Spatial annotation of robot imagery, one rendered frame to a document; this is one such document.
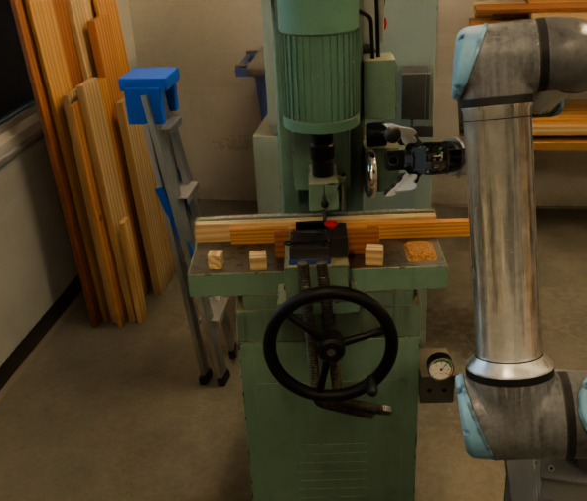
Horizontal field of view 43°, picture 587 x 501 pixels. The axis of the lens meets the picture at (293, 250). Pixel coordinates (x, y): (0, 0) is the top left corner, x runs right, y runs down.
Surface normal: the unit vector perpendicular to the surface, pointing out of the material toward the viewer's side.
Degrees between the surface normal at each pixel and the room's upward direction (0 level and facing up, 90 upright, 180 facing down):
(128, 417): 0
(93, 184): 87
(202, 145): 90
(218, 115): 90
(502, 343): 76
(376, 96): 90
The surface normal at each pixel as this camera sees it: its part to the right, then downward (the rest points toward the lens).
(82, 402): -0.05, -0.90
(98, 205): 0.98, 0.00
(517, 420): -0.11, 0.15
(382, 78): -0.01, 0.44
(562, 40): 0.03, -0.10
